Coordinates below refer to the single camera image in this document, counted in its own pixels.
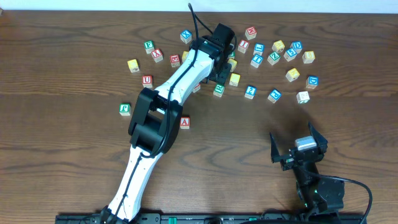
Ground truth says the green J block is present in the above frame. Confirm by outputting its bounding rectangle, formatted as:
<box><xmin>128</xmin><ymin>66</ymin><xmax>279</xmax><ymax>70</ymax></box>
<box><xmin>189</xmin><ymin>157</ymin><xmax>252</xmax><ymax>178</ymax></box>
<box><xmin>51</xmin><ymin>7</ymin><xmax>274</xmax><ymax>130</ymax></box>
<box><xmin>119</xmin><ymin>103</ymin><xmax>131</xmax><ymax>116</ymax></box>

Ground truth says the yellow block beside Q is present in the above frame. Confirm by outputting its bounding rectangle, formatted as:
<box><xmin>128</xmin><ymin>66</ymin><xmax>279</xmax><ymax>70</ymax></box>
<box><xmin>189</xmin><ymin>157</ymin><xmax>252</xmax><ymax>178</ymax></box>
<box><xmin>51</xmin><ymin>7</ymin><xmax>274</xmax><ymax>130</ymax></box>
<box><xmin>182</xmin><ymin>51</ymin><xmax>189</xmax><ymax>63</ymax></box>

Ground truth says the red U block left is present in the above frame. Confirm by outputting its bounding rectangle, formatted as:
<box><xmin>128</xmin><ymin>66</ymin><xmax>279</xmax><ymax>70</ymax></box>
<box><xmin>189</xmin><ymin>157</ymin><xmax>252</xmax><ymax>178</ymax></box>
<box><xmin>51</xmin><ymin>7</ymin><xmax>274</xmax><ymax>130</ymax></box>
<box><xmin>142</xmin><ymin>75</ymin><xmax>153</xmax><ymax>88</ymax></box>

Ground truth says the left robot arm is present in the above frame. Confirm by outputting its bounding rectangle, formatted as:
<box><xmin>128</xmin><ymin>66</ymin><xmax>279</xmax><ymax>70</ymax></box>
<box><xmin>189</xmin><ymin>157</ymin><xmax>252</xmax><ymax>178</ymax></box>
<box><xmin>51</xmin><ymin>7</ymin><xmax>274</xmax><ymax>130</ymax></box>
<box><xmin>99</xmin><ymin>24</ymin><xmax>237</xmax><ymax>223</ymax></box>

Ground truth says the green 7 block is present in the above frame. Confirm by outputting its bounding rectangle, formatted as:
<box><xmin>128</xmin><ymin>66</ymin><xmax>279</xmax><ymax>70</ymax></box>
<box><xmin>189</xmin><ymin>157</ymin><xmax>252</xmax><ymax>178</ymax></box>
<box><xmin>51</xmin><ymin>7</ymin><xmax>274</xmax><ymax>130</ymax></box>
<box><xmin>296</xmin><ymin>91</ymin><xmax>310</xmax><ymax>104</ymax></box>

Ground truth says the blue L block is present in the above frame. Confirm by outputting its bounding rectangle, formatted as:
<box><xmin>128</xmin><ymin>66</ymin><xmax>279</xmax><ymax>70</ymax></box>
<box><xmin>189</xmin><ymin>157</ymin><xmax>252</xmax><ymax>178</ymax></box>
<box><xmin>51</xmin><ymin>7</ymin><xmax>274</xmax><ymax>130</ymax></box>
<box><xmin>253</xmin><ymin>43</ymin><xmax>265</xmax><ymax>56</ymax></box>

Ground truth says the yellow B block far right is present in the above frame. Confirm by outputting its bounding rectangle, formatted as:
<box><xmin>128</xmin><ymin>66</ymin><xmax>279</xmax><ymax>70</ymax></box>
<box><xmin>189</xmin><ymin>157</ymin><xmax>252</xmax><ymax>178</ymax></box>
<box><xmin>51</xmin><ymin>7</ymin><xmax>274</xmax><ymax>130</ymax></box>
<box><xmin>302</xmin><ymin>51</ymin><xmax>316</xmax><ymax>64</ymax></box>

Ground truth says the yellow block right lower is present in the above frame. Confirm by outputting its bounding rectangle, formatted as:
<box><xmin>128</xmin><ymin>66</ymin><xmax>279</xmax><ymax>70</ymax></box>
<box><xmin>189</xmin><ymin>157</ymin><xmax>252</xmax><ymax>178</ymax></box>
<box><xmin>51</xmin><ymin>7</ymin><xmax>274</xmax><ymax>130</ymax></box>
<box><xmin>285</xmin><ymin>68</ymin><xmax>300</xmax><ymax>82</ymax></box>

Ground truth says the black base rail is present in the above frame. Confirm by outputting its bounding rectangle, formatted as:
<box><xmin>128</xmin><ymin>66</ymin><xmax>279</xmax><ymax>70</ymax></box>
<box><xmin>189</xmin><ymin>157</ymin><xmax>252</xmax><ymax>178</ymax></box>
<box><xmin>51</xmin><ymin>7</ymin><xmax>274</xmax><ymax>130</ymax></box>
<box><xmin>55</xmin><ymin>212</ymin><xmax>364</xmax><ymax>224</ymax></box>

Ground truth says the blue 2 block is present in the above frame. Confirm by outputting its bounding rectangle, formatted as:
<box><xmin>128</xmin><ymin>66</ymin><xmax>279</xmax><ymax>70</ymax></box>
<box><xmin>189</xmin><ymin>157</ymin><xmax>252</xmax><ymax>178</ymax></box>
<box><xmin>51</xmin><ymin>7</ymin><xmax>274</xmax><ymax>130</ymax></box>
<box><xmin>244</xmin><ymin>85</ymin><xmax>257</xmax><ymax>100</ymax></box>

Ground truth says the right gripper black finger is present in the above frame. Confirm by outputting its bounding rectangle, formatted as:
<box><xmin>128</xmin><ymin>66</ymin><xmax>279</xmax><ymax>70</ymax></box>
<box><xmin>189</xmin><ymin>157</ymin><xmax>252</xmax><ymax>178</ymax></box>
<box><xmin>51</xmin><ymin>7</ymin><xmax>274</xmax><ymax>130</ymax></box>
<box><xmin>308</xmin><ymin>122</ymin><xmax>328</xmax><ymax>152</ymax></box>
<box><xmin>269</xmin><ymin>133</ymin><xmax>280</xmax><ymax>163</ymax></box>

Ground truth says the green R block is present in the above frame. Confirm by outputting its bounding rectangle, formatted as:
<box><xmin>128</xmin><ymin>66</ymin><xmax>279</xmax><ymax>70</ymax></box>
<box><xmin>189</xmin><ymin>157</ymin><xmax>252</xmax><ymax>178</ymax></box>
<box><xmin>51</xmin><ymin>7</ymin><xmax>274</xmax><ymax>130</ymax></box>
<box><xmin>213</xmin><ymin>83</ymin><xmax>225</xmax><ymax>97</ymax></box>

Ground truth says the red X block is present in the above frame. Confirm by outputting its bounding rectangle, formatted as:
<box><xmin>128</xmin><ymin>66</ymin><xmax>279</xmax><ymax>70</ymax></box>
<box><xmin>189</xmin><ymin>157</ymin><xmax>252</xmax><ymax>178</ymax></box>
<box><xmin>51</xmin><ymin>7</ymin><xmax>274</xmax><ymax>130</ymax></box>
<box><xmin>150</xmin><ymin>49</ymin><xmax>164</xmax><ymax>63</ymax></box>

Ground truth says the red U block centre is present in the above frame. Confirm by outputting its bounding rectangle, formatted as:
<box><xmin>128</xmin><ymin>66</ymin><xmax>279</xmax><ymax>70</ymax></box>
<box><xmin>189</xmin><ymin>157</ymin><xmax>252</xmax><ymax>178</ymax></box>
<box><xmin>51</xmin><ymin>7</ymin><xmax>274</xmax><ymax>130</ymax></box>
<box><xmin>193</xmin><ymin>83</ymin><xmax>201</xmax><ymax>93</ymax></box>

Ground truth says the green Z block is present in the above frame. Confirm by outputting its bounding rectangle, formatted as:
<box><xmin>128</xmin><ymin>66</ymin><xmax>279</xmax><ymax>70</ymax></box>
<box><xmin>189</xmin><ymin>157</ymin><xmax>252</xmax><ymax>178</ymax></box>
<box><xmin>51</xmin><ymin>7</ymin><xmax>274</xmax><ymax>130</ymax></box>
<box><xmin>267</xmin><ymin>52</ymin><xmax>280</xmax><ymax>65</ymax></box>

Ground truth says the red Q block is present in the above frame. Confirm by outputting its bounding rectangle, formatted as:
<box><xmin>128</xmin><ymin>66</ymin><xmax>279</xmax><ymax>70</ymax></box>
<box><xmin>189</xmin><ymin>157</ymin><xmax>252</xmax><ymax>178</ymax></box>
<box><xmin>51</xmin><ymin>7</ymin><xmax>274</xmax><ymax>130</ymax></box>
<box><xmin>170</xmin><ymin>54</ymin><xmax>180</xmax><ymax>67</ymax></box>

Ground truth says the yellow block centre lower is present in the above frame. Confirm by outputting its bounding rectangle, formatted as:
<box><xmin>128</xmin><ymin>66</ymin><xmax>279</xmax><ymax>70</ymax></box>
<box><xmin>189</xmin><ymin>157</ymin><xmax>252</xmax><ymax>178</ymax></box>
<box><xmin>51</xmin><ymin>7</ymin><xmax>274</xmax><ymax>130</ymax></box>
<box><xmin>229</xmin><ymin>73</ymin><xmax>241</xmax><ymax>86</ymax></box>

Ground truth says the blue 5 block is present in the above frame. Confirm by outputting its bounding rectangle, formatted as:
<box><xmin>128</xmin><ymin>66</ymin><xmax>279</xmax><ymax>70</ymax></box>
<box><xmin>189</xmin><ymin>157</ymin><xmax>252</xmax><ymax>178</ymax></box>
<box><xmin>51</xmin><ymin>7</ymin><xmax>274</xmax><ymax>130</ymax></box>
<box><xmin>284</xmin><ymin>48</ymin><xmax>297</xmax><ymax>62</ymax></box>

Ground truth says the yellow block with animal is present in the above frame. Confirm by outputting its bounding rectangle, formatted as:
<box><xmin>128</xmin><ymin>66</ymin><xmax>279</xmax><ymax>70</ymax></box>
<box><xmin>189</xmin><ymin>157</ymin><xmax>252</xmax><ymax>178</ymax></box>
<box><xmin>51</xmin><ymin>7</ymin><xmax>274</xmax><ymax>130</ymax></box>
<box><xmin>272</xmin><ymin>40</ymin><xmax>285</xmax><ymax>54</ymax></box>

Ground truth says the blue T block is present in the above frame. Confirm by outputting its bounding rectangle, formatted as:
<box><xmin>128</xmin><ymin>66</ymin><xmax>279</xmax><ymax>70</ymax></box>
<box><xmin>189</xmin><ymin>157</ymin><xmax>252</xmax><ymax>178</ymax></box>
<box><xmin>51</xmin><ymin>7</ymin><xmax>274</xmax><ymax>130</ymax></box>
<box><xmin>251</xmin><ymin>54</ymin><xmax>264</xmax><ymax>68</ymax></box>

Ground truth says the yellow block centre upper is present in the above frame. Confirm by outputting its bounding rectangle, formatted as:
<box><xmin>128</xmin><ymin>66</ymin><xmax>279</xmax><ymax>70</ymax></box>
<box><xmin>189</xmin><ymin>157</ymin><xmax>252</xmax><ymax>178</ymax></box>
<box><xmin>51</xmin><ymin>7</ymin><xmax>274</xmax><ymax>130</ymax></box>
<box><xmin>228</xmin><ymin>58</ymin><xmax>237</xmax><ymax>72</ymax></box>

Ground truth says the blue d block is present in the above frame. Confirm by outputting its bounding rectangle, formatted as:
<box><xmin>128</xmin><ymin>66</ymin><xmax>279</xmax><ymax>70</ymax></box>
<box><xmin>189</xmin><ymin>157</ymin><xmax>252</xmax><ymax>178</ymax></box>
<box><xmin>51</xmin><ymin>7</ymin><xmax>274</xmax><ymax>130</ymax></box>
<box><xmin>306</xmin><ymin>75</ymin><xmax>319</xmax><ymax>89</ymax></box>
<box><xmin>290</xmin><ymin>41</ymin><xmax>303</xmax><ymax>54</ymax></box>

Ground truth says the green F block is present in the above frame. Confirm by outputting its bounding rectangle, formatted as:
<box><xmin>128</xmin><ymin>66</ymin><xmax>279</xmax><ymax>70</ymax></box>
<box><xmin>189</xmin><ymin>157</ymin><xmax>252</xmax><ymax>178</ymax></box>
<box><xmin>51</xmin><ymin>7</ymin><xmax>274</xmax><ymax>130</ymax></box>
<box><xmin>144</xmin><ymin>40</ymin><xmax>155</xmax><ymax>54</ymax></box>

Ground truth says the blue X block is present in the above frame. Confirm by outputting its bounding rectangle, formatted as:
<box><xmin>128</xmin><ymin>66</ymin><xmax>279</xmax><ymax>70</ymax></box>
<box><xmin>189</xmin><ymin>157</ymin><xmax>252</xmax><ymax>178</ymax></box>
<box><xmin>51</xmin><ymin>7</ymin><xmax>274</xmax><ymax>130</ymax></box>
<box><xmin>180</xmin><ymin>30</ymin><xmax>192</xmax><ymax>44</ymax></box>

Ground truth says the blue D block upper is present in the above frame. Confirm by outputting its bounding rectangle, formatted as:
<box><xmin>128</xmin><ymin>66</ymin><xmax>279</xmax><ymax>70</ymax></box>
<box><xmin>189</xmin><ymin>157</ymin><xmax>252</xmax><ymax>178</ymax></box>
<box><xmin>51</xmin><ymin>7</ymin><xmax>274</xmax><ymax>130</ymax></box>
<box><xmin>290</xmin><ymin>41</ymin><xmax>303</xmax><ymax>54</ymax></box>

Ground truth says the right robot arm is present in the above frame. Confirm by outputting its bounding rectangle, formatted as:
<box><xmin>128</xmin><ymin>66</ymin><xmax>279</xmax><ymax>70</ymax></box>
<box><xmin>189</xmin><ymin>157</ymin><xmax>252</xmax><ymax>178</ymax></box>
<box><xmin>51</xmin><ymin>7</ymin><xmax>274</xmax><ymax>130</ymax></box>
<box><xmin>270</xmin><ymin>124</ymin><xmax>345</xmax><ymax>213</ymax></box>

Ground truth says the red I block upper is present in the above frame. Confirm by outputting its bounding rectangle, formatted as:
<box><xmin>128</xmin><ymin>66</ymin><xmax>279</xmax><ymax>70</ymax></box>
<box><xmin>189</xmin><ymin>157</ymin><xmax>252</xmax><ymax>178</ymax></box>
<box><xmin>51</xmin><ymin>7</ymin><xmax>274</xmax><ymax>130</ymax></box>
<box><xmin>238</xmin><ymin>40</ymin><xmax>249</xmax><ymax>54</ymax></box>

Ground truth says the red A block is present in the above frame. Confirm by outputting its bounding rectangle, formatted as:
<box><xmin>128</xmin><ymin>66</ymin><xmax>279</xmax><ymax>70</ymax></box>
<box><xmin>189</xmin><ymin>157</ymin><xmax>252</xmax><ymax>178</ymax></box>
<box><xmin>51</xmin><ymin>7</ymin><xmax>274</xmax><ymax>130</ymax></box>
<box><xmin>180</xmin><ymin>117</ymin><xmax>190</xmax><ymax>129</ymax></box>

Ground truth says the red H block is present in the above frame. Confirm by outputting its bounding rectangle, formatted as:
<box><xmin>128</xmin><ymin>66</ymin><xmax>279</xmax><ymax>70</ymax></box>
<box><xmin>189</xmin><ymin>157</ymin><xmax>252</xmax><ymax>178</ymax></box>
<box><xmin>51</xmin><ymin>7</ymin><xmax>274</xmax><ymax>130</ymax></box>
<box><xmin>245</xmin><ymin>26</ymin><xmax>257</xmax><ymax>40</ymax></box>

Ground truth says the yellow block far left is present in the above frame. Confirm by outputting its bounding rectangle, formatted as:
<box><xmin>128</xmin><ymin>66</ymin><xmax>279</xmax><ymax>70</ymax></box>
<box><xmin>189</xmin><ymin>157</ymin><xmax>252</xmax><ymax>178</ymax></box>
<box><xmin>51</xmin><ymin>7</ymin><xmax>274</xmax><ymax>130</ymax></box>
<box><xmin>127</xmin><ymin>59</ymin><xmax>140</xmax><ymax>73</ymax></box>

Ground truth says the red u block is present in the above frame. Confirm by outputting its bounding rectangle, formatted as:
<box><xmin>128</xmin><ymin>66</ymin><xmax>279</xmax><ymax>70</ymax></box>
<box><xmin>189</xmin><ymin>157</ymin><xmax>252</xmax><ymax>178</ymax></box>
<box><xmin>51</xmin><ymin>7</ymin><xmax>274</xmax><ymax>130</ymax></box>
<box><xmin>193</xmin><ymin>83</ymin><xmax>201</xmax><ymax>93</ymax></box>
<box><xmin>142</xmin><ymin>75</ymin><xmax>153</xmax><ymax>88</ymax></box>

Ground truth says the blue D block lower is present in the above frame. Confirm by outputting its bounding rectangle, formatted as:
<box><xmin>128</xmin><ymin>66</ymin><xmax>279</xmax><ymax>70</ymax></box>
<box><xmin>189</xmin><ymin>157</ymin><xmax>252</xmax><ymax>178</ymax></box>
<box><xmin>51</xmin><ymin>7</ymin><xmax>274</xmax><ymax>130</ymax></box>
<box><xmin>306</xmin><ymin>75</ymin><xmax>319</xmax><ymax>89</ymax></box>

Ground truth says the blue P block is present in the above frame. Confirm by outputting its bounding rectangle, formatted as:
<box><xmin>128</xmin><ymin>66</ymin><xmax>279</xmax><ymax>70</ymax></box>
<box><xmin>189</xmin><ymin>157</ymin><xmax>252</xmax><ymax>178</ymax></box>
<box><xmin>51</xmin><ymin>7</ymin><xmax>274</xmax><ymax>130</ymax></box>
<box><xmin>267</xmin><ymin>89</ymin><xmax>282</xmax><ymax>103</ymax></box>

